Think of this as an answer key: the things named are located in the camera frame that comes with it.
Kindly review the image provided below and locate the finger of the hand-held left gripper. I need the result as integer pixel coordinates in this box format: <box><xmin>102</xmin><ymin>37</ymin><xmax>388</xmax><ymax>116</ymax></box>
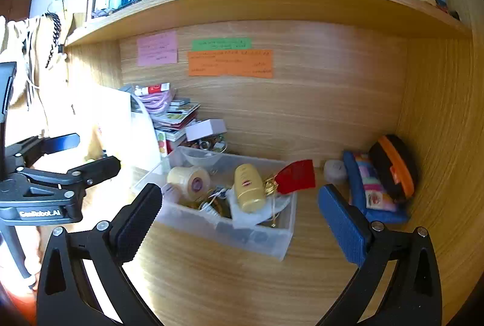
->
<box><xmin>8</xmin><ymin>133</ymin><xmax>81</xmax><ymax>166</ymax></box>
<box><xmin>19</xmin><ymin>156</ymin><xmax>122</xmax><ymax>198</ymax></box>

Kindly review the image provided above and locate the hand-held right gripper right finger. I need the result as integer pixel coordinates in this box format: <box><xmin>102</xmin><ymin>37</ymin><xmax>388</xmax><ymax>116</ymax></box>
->
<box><xmin>318</xmin><ymin>183</ymin><xmax>443</xmax><ymax>326</ymax></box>

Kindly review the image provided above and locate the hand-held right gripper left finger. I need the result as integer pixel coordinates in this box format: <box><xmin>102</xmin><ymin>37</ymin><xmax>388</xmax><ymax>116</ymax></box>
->
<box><xmin>37</xmin><ymin>183</ymin><xmax>163</xmax><ymax>326</ymax></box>

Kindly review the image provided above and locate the cream tape roll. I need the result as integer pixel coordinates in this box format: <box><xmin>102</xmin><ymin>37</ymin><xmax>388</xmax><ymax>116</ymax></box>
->
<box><xmin>167</xmin><ymin>166</ymin><xmax>211</xmax><ymax>204</ymax></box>

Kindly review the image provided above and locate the red gift pouch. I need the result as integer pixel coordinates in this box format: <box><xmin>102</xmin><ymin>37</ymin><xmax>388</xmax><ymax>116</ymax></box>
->
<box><xmin>274</xmin><ymin>159</ymin><xmax>316</xmax><ymax>195</ymax></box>

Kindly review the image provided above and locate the clear plastic bin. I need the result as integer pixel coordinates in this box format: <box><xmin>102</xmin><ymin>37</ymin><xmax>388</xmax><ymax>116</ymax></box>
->
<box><xmin>130</xmin><ymin>146</ymin><xmax>298</xmax><ymax>262</ymax></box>

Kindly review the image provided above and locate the pale yellow lotion bottle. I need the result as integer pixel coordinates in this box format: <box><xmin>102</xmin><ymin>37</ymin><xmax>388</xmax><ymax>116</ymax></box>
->
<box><xmin>233</xmin><ymin>163</ymin><xmax>267</xmax><ymax>213</ymax></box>

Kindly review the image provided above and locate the wooden desktop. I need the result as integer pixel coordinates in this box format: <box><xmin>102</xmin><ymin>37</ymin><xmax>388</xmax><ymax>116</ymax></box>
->
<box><xmin>125</xmin><ymin>160</ymin><xmax>454</xmax><ymax>326</ymax></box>

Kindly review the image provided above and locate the white rounded board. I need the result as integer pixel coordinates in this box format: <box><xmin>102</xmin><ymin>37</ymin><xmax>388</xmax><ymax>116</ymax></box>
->
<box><xmin>87</xmin><ymin>86</ymin><xmax>162</xmax><ymax>177</ymax></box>

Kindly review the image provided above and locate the blue patchwork pouch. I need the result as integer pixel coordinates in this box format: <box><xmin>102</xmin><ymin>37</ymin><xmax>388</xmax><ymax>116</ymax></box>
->
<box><xmin>343</xmin><ymin>150</ymin><xmax>411</xmax><ymax>224</ymax></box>

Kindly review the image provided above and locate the white round container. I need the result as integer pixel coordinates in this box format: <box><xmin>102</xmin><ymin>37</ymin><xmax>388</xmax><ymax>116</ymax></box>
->
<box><xmin>323</xmin><ymin>159</ymin><xmax>348</xmax><ymax>183</ymax></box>

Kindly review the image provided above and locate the black orange zip case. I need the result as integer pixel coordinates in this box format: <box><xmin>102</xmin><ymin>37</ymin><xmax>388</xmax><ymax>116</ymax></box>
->
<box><xmin>368</xmin><ymin>134</ymin><xmax>420</xmax><ymax>203</ymax></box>

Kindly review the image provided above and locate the pink striped packet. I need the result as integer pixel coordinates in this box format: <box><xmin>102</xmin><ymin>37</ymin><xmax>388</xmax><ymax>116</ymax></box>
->
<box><xmin>134</xmin><ymin>84</ymin><xmax>177</xmax><ymax>116</ymax></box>

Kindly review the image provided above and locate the stack of books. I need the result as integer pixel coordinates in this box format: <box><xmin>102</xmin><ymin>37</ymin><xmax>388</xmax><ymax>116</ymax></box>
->
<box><xmin>151</xmin><ymin>97</ymin><xmax>201</xmax><ymax>142</ymax></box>

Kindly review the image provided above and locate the beige hanging cloth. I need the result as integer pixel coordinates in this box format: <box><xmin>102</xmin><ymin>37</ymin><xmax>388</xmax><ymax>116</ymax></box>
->
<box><xmin>0</xmin><ymin>16</ymin><xmax>51</xmax><ymax>109</ymax></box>

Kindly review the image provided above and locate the clear bowl of trinkets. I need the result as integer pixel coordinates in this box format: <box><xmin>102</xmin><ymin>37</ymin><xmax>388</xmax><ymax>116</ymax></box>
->
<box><xmin>181</xmin><ymin>135</ymin><xmax>228</xmax><ymax>168</ymax></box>

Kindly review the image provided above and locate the white cloth pouch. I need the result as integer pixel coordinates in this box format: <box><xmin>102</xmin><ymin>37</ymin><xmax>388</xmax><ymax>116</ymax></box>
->
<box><xmin>229</xmin><ymin>194</ymin><xmax>293</xmax><ymax>229</ymax></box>

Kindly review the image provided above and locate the orange cloth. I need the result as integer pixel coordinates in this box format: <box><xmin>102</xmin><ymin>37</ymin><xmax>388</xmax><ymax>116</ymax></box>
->
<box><xmin>0</xmin><ymin>273</ymin><xmax>38</xmax><ymax>326</ymax></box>

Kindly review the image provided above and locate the small white box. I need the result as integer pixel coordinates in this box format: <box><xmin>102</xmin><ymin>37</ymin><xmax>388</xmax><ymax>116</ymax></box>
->
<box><xmin>185</xmin><ymin>119</ymin><xmax>227</xmax><ymax>142</ymax></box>

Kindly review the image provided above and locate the pink paper note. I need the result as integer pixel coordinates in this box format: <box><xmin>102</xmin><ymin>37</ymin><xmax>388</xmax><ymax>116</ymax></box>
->
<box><xmin>137</xmin><ymin>30</ymin><xmax>178</xmax><ymax>67</ymax></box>

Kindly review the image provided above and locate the orange paper note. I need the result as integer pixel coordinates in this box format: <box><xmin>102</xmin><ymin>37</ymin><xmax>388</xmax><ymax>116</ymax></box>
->
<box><xmin>188</xmin><ymin>49</ymin><xmax>273</xmax><ymax>79</ymax></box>

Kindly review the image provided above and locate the green paper note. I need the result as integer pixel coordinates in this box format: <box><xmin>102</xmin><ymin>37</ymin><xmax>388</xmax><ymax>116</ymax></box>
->
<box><xmin>191</xmin><ymin>37</ymin><xmax>252</xmax><ymax>51</ymax></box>

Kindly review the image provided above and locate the black chain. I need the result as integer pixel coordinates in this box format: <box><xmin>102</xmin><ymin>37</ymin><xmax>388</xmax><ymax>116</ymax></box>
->
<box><xmin>40</xmin><ymin>12</ymin><xmax>64</xmax><ymax>68</ymax></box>

